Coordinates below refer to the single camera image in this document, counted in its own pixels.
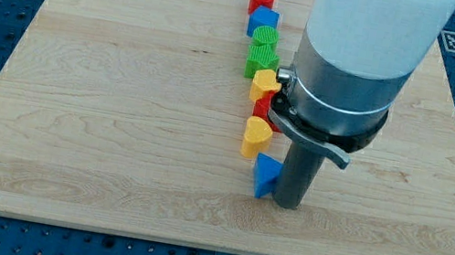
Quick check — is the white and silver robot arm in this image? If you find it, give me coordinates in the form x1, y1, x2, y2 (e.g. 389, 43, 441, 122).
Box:
288, 0, 455, 136

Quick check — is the red star block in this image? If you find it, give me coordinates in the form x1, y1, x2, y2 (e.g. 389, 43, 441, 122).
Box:
252, 90, 280, 133

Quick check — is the green star block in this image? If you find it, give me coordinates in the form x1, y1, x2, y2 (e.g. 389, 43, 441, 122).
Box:
244, 44, 280, 79

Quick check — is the yellow heart block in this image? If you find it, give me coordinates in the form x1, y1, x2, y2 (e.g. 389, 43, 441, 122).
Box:
240, 116, 273, 159

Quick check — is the blue triangle block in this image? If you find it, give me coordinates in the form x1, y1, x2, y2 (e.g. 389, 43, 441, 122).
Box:
253, 153, 282, 198

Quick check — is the yellow pentagon block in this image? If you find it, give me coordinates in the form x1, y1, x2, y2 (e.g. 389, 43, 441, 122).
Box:
249, 69, 281, 102

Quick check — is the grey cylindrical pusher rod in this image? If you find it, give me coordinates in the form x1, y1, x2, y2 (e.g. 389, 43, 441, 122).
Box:
272, 143, 324, 210

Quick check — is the green cylinder block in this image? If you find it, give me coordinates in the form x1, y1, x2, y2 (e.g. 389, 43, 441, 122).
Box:
252, 25, 280, 50

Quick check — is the light wooden board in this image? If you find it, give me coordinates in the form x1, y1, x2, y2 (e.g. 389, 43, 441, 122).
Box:
0, 0, 455, 255

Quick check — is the black clamp with lever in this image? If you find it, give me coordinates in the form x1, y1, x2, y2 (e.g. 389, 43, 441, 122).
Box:
267, 67, 390, 169

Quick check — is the blue pentagon block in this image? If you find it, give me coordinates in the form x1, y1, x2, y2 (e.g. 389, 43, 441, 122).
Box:
246, 5, 280, 37

